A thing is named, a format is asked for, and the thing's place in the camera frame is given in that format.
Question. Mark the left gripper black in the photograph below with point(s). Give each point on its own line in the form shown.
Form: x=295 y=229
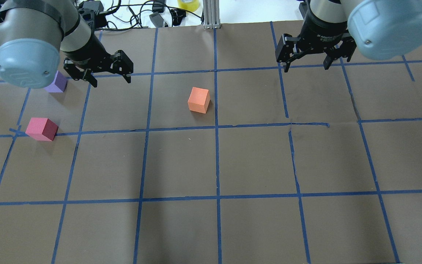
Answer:
x=85 y=52

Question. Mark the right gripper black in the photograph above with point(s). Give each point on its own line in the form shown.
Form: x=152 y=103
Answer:
x=322 y=27

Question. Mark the orange foam cube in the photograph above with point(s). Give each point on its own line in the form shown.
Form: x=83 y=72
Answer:
x=199 y=100

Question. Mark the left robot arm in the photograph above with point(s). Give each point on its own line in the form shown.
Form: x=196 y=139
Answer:
x=33 y=33

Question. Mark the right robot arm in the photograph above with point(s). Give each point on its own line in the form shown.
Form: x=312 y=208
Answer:
x=379 y=29

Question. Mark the purple foam cube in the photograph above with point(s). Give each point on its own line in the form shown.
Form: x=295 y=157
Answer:
x=58 y=85

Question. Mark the red foam cube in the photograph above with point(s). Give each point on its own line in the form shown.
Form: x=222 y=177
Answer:
x=41 y=129

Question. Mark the yellow tape roll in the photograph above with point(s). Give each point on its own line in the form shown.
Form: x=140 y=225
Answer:
x=189 y=5

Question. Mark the aluminium frame post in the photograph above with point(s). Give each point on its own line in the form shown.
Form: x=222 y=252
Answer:
x=211 y=17

